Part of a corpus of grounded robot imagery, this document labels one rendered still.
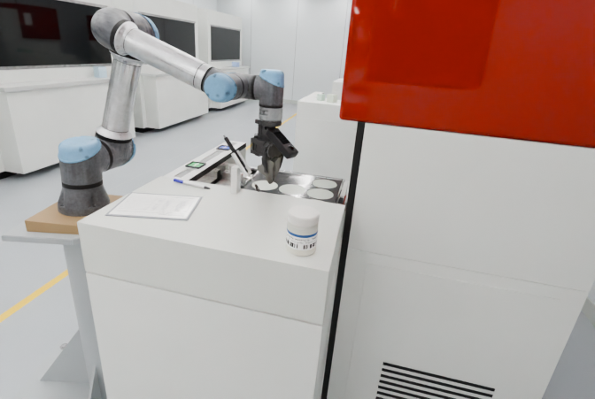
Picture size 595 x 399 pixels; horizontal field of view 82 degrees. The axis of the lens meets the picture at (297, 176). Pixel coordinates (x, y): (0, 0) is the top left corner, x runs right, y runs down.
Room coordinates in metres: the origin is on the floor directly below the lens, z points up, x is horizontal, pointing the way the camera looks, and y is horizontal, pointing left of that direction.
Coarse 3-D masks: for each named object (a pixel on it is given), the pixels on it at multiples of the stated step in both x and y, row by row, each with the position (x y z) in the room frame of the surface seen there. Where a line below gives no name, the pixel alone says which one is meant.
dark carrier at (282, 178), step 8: (256, 176) 1.31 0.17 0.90; (264, 176) 1.32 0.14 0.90; (280, 176) 1.33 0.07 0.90; (288, 176) 1.34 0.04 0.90; (296, 176) 1.35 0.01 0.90; (304, 176) 1.35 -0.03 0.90; (312, 176) 1.36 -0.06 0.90; (248, 184) 1.22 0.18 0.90; (280, 184) 1.24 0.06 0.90; (296, 184) 1.25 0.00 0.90; (304, 184) 1.26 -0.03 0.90; (312, 184) 1.27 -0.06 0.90; (336, 184) 1.29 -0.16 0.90; (272, 192) 1.16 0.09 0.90; (280, 192) 1.16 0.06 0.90; (304, 192) 1.18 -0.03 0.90; (336, 192) 1.20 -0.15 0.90; (328, 200) 1.12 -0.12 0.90
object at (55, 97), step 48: (0, 0) 3.38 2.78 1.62; (48, 0) 3.87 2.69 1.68; (96, 0) 4.51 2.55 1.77; (0, 48) 3.29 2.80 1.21; (48, 48) 3.77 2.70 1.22; (96, 48) 4.42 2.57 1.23; (0, 96) 3.06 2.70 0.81; (48, 96) 3.44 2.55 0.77; (96, 96) 4.04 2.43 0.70; (0, 144) 3.08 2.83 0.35; (48, 144) 3.35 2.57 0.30
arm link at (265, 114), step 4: (260, 108) 1.06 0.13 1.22; (264, 108) 1.05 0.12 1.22; (268, 108) 1.12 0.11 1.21; (280, 108) 1.11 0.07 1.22; (260, 112) 1.05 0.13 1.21; (264, 112) 1.05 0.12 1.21; (268, 112) 1.04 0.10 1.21; (272, 112) 1.04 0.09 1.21; (276, 112) 1.05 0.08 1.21; (280, 112) 1.06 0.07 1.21; (260, 116) 1.06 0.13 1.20; (264, 116) 1.05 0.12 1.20; (268, 116) 1.04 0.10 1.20; (272, 116) 1.04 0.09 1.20; (276, 116) 1.05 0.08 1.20; (280, 116) 1.06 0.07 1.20; (264, 120) 1.05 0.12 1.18; (268, 120) 1.04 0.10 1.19; (272, 120) 1.04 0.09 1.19; (276, 120) 1.05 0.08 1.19; (280, 120) 1.07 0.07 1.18
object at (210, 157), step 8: (224, 144) 1.53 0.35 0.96; (232, 144) 1.56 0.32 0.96; (240, 144) 1.55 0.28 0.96; (208, 152) 1.39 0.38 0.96; (216, 152) 1.41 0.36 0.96; (224, 152) 1.41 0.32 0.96; (192, 160) 1.27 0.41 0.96; (200, 160) 1.28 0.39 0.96; (208, 160) 1.30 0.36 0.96; (216, 160) 1.29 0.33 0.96; (184, 168) 1.18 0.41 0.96; (192, 168) 1.18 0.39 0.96; (200, 168) 1.19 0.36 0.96; (168, 176) 1.09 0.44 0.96; (176, 176) 1.10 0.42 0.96; (184, 176) 1.10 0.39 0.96; (192, 176) 1.10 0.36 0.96
